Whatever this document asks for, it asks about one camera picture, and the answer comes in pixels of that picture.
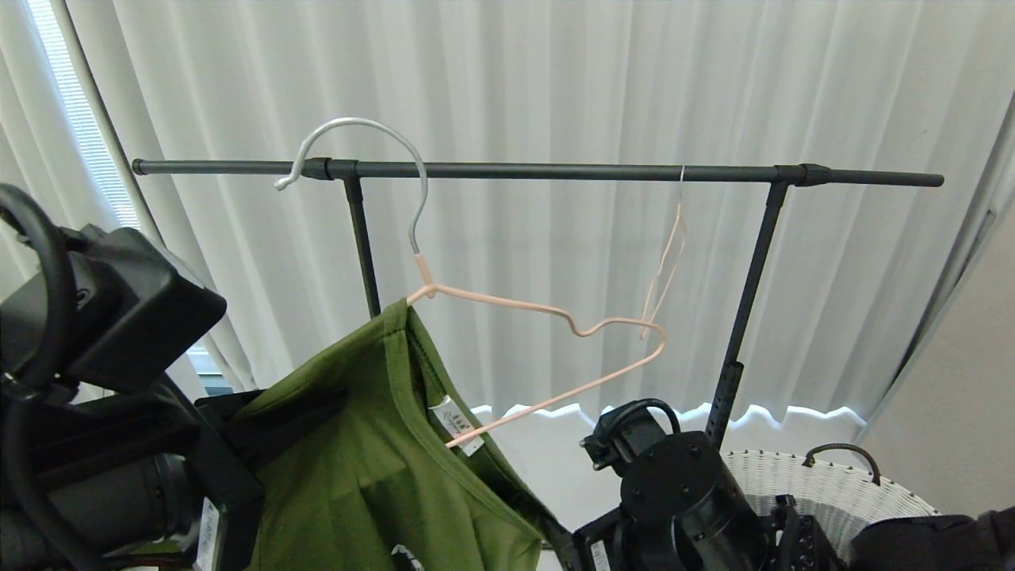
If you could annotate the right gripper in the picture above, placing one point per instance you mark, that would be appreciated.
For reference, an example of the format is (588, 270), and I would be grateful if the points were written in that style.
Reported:
(603, 547)

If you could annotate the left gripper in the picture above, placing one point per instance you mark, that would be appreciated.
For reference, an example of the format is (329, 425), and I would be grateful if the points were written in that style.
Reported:
(143, 500)

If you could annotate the green short-sleeved shirt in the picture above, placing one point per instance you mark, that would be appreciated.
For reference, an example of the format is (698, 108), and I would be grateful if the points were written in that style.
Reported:
(333, 444)

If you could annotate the pink clothes hanger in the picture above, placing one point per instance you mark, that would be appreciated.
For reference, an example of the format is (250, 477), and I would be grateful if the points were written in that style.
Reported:
(682, 226)
(426, 274)

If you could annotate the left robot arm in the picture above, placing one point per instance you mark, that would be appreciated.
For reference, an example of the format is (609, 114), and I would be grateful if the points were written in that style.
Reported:
(20, 317)

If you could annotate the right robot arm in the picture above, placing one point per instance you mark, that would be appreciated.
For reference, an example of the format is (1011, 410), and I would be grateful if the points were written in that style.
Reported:
(682, 492)

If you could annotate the white laundry basket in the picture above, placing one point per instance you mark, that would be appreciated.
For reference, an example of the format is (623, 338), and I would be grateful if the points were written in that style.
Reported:
(825, 476)

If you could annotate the black clothes rack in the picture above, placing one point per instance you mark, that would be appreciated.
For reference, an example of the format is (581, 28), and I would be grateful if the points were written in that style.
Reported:
(555, 170)

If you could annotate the black garment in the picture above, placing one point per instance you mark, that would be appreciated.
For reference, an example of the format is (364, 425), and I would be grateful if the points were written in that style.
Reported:
(928, 543)

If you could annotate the window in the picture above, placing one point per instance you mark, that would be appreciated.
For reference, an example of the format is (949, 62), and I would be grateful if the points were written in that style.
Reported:
(79, 119)

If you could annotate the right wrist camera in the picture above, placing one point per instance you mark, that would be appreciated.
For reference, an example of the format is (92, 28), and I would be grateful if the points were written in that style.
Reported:
(609, 444)

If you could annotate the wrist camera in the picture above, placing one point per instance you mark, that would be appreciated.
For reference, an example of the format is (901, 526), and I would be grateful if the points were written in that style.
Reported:
(609, 444)
(143, 309)

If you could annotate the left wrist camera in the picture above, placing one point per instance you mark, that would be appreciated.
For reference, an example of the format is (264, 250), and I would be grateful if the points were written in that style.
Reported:
(143, 309)

